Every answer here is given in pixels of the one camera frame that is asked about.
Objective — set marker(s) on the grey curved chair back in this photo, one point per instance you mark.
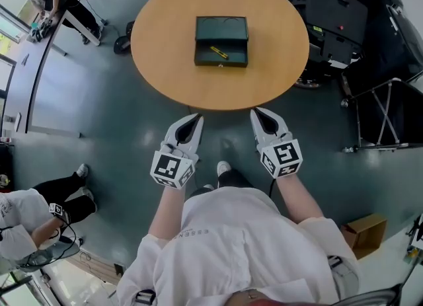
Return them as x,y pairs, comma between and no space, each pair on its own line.
373,296

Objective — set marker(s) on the black round chair base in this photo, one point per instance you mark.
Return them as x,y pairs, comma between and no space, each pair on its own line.
122,45

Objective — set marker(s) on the person's right forearm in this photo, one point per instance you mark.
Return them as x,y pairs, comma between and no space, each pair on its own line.
297,199

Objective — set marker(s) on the person's left white shoe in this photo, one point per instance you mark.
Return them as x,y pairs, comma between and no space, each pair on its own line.
209,186

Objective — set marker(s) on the person's white shoe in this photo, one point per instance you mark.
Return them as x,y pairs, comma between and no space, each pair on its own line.
209,186
223,167

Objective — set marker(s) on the black folding cart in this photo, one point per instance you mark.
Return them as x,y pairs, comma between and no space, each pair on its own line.
393,113

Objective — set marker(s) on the person's left black trouser leg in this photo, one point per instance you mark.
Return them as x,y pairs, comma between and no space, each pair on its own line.
200,192

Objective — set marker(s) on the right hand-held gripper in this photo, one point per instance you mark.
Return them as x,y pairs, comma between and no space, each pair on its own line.
282,157

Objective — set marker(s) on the small yellow stick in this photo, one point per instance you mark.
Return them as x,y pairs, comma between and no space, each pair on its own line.
219,52

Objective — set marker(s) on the person's white shirt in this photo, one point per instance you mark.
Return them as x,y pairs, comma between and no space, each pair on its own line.
238,252

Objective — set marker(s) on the wooden slatted board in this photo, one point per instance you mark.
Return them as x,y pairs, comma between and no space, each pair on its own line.
99,268

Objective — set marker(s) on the person's left forearm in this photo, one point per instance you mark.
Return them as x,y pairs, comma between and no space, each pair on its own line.
167,213

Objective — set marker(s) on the person's black trouser leg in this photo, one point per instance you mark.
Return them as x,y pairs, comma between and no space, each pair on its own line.
236,179
200,192

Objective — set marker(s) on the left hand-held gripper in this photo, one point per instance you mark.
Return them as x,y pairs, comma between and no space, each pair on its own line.
172,169

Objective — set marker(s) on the dark green box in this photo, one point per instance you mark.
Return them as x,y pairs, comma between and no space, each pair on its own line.
231,30

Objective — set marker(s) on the large black covered machine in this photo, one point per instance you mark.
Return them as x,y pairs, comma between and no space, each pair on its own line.
383,17

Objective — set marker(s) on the person's right white shoe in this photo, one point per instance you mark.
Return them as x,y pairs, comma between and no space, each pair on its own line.
223,167

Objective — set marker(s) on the open cardboard box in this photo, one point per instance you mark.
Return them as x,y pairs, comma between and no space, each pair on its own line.
365,235

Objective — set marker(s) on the grey chair seat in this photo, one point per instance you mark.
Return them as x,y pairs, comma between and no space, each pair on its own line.
53,255

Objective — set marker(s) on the person's right black trouser leg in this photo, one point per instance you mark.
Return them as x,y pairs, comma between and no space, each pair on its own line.
236,179

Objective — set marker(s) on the long white desk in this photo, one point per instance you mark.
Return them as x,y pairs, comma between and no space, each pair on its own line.
23,93

